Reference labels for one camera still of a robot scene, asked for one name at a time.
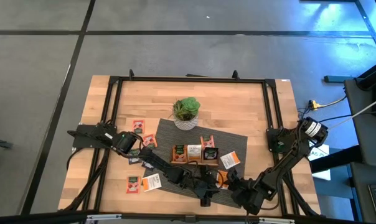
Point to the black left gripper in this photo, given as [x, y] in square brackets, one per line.
[197, 182]

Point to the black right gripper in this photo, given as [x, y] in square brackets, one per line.
[247, 196]

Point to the white orange tea packet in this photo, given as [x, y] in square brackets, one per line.
[194, 152]
[151, 182]
[223, 181]
[230, 160]

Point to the dark purple tea packet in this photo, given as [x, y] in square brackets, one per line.
[210, 154]
[133, 158]
[147, 165]

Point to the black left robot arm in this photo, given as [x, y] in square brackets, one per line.
[157, 161]

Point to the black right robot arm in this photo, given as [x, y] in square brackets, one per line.
[287, 161]

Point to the wooden three-compartment tea box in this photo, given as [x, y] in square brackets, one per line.
[188, 162]

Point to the grey woven placemat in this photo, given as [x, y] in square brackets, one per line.
[231, 143]

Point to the succulent in patterned white pot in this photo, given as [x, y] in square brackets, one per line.
[187, 107]

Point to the white printed box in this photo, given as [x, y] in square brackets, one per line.
[320, 154]

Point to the black desk support beam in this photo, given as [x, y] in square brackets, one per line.
[334, 160]

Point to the yellow power plug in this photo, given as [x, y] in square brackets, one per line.
[313, 104]

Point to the small white sticker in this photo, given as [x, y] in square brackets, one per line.
[286, 80]

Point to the dark desk with keyboard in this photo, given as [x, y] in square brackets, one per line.
[360, 199]

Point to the teal floor bar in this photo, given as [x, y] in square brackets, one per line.
[337, 79]

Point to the black angled beam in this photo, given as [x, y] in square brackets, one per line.
[373, 74]

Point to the silver metal bracket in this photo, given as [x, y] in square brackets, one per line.
[104, 216]
[276, 220]

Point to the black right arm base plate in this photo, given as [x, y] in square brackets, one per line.
[276, 137]

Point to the black metal table frame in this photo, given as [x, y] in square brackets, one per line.
[191, 79]

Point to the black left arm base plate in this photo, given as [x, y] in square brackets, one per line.
[82, 138]

